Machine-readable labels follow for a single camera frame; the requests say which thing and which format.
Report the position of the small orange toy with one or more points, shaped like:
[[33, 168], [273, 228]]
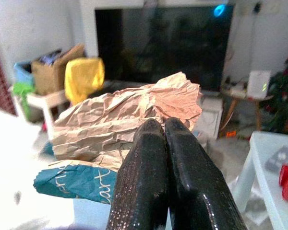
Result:
[[231, 134]]

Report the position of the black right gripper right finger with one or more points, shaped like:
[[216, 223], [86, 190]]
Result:
[[196, 191]]

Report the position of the red patterned curtain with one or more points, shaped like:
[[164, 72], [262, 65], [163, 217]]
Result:
[[0, 91]]

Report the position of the white plastic dining table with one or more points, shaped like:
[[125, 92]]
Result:
[[91, 215]]

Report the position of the grey flat item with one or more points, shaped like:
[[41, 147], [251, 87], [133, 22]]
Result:
[[279, 158]]

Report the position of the white router box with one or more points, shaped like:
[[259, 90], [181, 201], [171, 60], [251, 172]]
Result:
[[258, 83]]

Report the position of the green plastic item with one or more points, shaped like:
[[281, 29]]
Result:
[[24, 93]]

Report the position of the white low bench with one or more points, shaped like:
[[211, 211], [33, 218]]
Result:
[[48, 103]]

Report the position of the small white side table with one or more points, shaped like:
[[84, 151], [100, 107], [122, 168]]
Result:
[[261, 182]]

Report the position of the brown paper bag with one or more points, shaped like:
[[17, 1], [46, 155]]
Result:
[[124, 112]]

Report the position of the decorated christmas tree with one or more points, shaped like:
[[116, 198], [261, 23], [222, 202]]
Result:
[[285, 100]]

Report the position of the black television screen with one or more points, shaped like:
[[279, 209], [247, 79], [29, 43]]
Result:
[[163, 43]]

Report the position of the brown cardboard box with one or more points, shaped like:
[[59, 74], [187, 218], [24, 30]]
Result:
[[50, 76]]

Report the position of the yellow cloth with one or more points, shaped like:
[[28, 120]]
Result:
[[84, 79]]

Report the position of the wooden side table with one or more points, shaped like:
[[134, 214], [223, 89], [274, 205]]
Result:
[[242, 97]]

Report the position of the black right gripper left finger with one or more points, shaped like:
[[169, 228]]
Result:
[[144, 179]]

